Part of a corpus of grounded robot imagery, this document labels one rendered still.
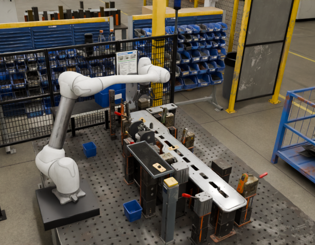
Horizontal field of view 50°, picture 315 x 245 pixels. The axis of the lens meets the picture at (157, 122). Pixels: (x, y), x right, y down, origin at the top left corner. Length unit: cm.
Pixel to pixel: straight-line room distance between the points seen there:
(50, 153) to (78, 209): 44
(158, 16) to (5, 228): 240
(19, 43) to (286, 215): 325
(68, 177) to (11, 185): 169
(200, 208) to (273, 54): 393
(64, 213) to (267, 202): 144
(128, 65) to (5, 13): 579
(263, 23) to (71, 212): 389
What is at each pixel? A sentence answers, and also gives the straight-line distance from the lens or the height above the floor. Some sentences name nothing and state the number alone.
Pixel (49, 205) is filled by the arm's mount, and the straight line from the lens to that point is 243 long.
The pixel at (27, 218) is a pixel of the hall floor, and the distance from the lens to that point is 352.
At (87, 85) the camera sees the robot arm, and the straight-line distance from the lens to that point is 225.
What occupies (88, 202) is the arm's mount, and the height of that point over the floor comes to 76.
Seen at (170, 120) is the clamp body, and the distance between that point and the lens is 289.
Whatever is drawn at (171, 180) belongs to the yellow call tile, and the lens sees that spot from 193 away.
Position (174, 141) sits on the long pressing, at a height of 100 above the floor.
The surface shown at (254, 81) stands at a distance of 553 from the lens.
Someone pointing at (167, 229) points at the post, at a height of 82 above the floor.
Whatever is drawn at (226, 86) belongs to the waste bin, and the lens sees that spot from 578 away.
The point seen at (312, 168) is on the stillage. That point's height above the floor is 16.
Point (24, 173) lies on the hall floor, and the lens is 409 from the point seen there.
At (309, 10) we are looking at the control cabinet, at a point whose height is 35.
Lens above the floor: 236
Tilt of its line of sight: 29 degrees down
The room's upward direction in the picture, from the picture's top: 2 degrees clockwise
